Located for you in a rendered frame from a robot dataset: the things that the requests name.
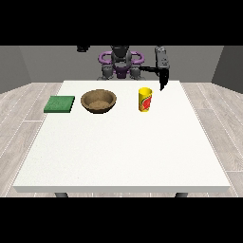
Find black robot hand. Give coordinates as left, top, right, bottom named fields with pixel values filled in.
left=139, top=65, right=171, bottom=92

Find yellow cup with melon print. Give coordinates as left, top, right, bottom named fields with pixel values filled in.
left=138, top=86, right=154, bottom=113

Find brown wooden bowl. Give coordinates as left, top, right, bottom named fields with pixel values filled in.
left=80, top=88, right=118, bottom=115

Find green square pad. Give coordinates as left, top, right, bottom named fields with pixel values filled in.
left=43, top=95, right=76, bottom=114

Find grey robot trunk purple rings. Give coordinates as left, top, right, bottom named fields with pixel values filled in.
left=97, top=46, right=146, bottom=82

